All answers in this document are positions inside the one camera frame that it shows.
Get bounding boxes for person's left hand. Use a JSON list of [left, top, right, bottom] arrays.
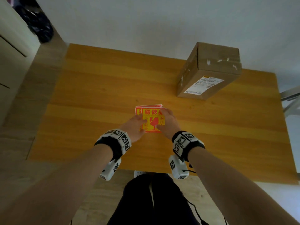
[[119, 114, 148, 143]]

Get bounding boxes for person's right hand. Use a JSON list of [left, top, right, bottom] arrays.
[[156, 109, 182, 141]]

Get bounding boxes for stack of fragile sticker sheets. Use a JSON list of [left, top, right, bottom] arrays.
[[135, 104, 164, 133]]

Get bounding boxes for brown cardboard box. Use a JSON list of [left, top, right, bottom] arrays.
[[177, 42, 243, 100]]

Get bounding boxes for person's left forearm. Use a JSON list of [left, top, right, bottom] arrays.
[[0, 144, 114, 225]]

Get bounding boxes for person's right forearm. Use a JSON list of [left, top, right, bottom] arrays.
[[187, 146, 300, 225]]

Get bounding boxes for white shipping label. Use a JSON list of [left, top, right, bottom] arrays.
[[183, 76, 225, 96]]

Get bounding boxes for person's black trousers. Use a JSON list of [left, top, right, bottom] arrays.
[[107, 173, 209, 225]]

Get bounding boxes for black left wrist marker band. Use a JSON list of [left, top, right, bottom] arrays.
[[94, 129, 132, 162]]

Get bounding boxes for black wrist marker band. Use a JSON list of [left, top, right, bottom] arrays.
[[172, 130, 206, 162], [94, 129, 132, 162]]

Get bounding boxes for black right wrist marker band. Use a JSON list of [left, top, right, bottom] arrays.
[[172, 130, 206, 162]]

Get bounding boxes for white cabinet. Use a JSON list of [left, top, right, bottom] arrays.
[[0, 0, 41, 126]]

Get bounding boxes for dark clothes pile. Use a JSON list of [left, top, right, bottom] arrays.
[[10, 0, 54, 44]]

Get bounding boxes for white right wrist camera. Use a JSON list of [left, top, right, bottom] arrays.
[[168, 155, 190, 180]]

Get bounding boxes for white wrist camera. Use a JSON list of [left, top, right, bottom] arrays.
[[99, 158, 122, 182], [168, 155, 190, 180]]

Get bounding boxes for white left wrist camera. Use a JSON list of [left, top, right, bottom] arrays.
[[99, 158, 122, 182]]

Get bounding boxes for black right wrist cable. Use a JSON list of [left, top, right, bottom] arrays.
[[182, 169, 228, 225]]

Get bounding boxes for white metal frame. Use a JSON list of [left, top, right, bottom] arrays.
[[279, 85, 300, 115]]

